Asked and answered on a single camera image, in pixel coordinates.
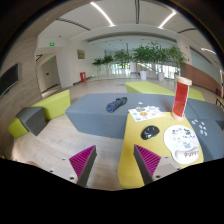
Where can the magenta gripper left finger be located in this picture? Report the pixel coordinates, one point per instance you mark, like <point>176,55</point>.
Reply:
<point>77,168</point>

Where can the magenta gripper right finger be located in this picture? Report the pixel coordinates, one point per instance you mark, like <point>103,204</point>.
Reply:
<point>152,166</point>

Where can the black computer mouse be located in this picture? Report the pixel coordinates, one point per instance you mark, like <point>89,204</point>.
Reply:
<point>149,132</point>

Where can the white cartoon mouse pad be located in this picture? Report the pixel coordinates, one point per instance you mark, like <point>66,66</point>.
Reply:
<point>183,144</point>

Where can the white sticker sheet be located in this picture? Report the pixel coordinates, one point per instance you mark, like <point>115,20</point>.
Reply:
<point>145,113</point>

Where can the grey upholstered bench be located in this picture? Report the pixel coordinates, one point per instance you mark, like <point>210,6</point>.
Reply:
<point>88,114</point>

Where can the small stickers on bench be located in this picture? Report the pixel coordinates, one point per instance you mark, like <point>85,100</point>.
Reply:
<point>201,126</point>

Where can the lime green bench left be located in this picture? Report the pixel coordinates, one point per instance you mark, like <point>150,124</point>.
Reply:
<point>53,106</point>

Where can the lime green bench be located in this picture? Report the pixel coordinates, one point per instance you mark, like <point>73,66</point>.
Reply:
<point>146,87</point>
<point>53,106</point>

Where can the dark grey cube seat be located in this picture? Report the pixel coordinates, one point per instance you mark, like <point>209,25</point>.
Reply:
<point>33,118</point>

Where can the lime green bench far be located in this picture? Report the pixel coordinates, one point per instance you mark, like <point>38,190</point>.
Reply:
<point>146,87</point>

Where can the red trash bin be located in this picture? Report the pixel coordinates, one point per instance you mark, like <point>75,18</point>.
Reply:
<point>83,76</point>

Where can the potted plant left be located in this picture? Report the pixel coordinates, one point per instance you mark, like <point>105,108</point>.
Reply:
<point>102,64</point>

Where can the potted plant white pot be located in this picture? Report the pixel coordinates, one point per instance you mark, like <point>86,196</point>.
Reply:
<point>142,55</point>

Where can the potted plant right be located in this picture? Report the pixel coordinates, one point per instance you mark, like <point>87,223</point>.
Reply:
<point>171,56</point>

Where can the gold wall plaque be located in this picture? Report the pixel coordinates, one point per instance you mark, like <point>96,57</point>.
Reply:
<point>81,54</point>

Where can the black wall television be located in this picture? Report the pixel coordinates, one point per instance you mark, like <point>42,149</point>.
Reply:
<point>9,79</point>

